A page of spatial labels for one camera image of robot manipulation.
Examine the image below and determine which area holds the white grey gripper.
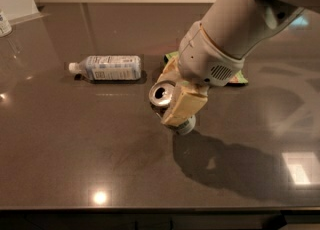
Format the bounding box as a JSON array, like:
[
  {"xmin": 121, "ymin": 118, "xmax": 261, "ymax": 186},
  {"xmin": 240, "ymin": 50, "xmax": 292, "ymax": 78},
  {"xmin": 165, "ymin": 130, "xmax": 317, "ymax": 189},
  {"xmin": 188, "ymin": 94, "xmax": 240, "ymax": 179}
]
[{"xmin": 158, "ymin": 21, "xmax": 244, "ymax": 127}]

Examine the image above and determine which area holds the green silver 7up can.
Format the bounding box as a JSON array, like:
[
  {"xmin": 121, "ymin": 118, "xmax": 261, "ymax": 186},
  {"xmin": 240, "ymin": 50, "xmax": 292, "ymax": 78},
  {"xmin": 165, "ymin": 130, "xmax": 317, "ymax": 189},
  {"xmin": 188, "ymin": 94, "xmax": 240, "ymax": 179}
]
[{"xmin": 149, "ymin": 81, "xmax": 196, "ymax": 135}]

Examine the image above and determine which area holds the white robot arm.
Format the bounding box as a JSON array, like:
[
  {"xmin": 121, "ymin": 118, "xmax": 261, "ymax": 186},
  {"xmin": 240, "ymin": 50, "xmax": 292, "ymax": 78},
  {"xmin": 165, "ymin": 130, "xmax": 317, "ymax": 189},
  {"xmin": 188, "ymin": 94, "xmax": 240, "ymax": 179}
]
[{"xmin": 158, "ymin": 0, "xmax": 320, "ymax": 128}]

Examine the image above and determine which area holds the green snack chip bag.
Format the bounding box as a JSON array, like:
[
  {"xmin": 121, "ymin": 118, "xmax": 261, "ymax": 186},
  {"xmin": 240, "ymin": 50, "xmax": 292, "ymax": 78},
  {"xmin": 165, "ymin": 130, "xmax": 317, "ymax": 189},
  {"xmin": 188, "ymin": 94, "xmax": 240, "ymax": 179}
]
[{"xmin": 163, "ymin": 51, "xmax": 248, "ymax": 86}]

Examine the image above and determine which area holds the clear plastic water bottle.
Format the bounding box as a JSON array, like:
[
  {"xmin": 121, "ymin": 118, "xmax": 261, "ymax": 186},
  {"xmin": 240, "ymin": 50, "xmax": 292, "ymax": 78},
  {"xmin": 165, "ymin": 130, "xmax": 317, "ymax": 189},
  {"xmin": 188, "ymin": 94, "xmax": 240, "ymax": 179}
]
[{"xmin": 68, "ymin": 55, "xmax": 142, "ymax": 81}]

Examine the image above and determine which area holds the white slanted panel top left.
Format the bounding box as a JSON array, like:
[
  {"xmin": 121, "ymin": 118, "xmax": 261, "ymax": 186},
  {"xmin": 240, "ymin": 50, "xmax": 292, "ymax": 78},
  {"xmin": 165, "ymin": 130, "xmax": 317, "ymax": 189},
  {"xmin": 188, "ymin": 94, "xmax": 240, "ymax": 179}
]
[{"xmin": 0, "ymin": 0, "xmax": 47, "ymax": 25}]

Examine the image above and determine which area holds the white container at left edge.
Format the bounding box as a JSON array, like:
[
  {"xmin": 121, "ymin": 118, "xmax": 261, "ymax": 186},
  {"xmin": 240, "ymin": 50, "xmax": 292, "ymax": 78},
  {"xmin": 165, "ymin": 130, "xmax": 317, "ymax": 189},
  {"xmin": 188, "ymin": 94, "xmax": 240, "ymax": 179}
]
[{"xmin": 0, "ymin": 9, "xmax": 12, "ymax": 37}]

